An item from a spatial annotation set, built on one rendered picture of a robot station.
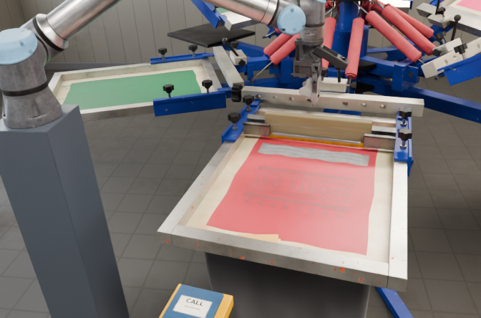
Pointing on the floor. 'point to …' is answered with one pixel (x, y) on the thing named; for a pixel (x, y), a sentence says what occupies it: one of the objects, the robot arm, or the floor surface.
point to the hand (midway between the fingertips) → (316, 99)
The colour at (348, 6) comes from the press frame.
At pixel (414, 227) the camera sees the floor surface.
